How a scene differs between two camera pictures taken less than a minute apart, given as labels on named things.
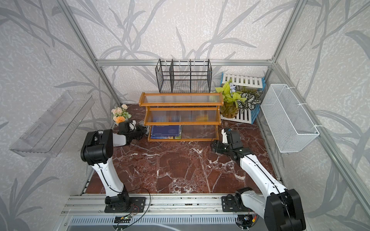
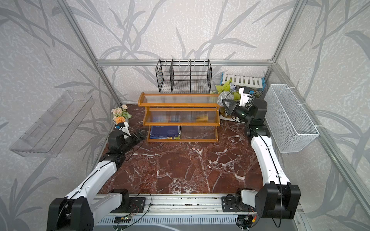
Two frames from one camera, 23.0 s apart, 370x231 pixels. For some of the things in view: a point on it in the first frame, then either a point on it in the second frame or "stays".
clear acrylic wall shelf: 48,136 stays
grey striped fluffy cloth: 141,123 -> 226,95
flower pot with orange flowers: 120,115 stays
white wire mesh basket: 291,127 stays
